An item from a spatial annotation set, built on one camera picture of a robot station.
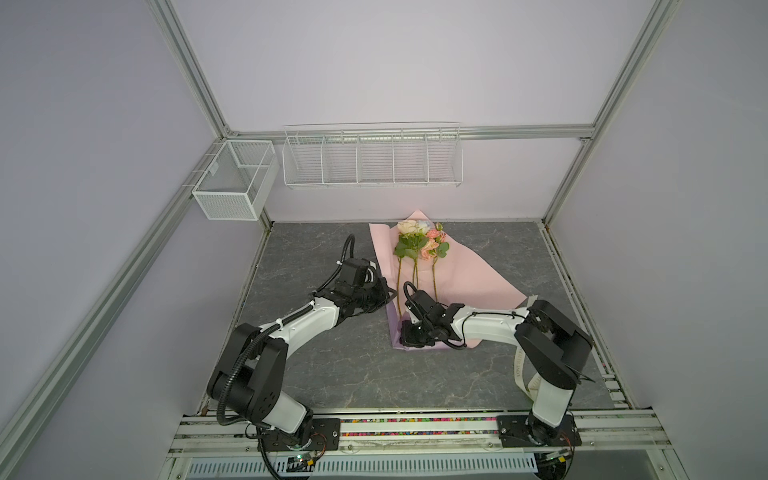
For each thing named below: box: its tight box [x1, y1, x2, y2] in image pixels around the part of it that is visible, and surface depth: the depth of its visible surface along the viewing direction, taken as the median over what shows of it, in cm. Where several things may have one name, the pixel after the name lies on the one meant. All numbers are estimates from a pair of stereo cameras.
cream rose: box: [394, 220, 427, 289], surface depth 111 cm
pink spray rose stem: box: [421, 223, 450, 301], surface depth 111 cm
